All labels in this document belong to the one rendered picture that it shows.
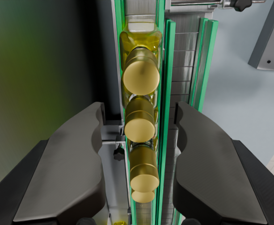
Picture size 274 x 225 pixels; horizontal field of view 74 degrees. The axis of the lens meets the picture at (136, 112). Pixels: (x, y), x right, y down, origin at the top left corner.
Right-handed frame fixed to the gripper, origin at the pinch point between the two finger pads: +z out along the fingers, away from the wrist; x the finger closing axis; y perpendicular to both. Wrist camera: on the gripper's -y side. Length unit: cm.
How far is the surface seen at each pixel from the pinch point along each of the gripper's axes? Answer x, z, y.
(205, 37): 12.8, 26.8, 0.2
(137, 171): -0.3, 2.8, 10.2
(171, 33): 5.7, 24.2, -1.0
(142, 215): 1, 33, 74
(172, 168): 11, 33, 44
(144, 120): 0.4, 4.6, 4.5
